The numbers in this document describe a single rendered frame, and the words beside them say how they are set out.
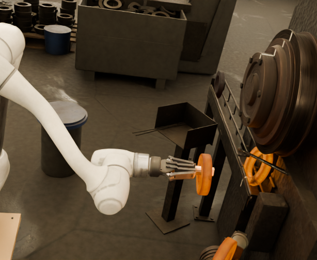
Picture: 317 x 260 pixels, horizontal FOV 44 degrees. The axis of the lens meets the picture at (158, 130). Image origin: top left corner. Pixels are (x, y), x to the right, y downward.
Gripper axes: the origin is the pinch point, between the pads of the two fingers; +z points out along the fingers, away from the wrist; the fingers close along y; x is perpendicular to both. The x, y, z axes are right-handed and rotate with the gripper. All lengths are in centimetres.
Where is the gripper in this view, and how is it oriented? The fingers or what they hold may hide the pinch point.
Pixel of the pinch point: (204, 171)
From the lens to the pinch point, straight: 147.1
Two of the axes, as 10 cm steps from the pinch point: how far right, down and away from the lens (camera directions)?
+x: 1.0, -8.6, -5.0
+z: 9.9, 0.9, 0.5
